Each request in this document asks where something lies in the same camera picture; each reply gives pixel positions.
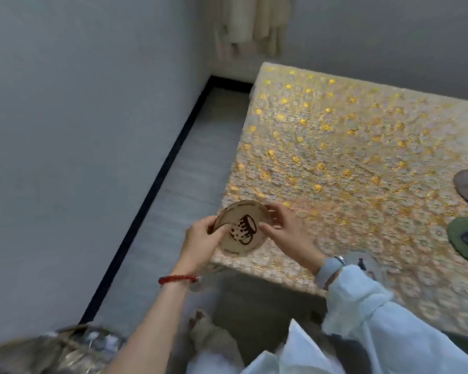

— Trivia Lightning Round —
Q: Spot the person's right hand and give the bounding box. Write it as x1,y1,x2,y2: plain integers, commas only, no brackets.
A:
259,201,328,277

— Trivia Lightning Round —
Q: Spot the grey band smartwatch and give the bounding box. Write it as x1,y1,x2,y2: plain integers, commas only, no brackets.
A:
314,255,348,291

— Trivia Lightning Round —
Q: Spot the person's left forearm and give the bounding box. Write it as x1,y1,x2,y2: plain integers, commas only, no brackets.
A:
105,282,198,374

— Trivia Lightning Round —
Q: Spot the white coaster with kettle print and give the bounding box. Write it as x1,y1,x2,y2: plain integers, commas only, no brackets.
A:
343,249,385,283

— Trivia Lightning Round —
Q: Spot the cream hanging curtain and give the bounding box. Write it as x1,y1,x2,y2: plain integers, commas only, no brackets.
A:
212,0,293,61

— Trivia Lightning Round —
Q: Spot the person's right forearm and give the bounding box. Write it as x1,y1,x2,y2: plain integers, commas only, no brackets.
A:
321,264,468,374

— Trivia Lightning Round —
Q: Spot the person's white clothing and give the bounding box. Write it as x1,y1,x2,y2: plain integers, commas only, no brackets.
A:
185,319,359,374

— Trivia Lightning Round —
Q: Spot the person's foot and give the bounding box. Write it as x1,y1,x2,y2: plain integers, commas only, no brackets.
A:
188,309,215,339

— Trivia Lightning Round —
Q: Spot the gold wire frame shelf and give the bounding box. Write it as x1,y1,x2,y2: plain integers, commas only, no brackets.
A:
0,325,125,374

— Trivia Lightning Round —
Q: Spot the red bead bracelet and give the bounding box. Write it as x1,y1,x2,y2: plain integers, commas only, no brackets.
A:
158,274,201,287

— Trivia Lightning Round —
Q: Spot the table with floral lace tablecloth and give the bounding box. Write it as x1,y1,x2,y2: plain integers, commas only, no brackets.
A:
210,61,468,341

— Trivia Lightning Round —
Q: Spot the green coaster with spotted mug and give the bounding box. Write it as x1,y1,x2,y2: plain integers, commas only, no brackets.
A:
447,217,468,266

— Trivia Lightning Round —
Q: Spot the cream coaster with spotted mug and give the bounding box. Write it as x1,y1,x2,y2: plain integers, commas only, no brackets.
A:
212,199,277,258

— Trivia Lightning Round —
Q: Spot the person's left hand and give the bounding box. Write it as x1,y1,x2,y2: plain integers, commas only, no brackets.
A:
177,215,235,276

